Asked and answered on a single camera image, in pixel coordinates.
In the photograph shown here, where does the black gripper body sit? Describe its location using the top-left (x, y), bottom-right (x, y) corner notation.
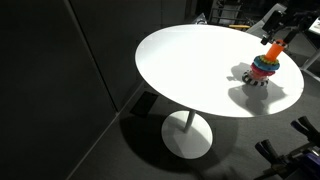
top-left (262, 9), bottom-right (303, 34)

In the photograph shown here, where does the yellow bar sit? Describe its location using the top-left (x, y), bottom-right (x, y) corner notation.
top-left (228, 23), bottom-right (252, 30)

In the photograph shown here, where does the orange stacking stand post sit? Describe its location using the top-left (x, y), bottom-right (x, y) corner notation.
top-left (264, 41), bottom-right (286, 63)

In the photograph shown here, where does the yellow green stacking ring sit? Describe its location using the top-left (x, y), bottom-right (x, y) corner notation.
top-left (259, 54), bottom-right (280, 66)

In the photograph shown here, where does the blue stacking ring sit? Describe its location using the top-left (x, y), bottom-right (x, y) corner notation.
top-left (253, 55), bottom-right (281, 73)

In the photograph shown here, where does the red stacking ring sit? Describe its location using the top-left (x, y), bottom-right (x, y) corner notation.
top-left (249, 63), bottom-right (276, 78)

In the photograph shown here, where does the metal frame cart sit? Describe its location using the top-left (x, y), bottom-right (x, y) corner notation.
top-left (208, 0), bottom-right (246, 27)

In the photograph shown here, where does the white table pedestal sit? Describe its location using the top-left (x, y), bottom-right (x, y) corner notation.
top-left (161, 109), bottom-right (214, 160)

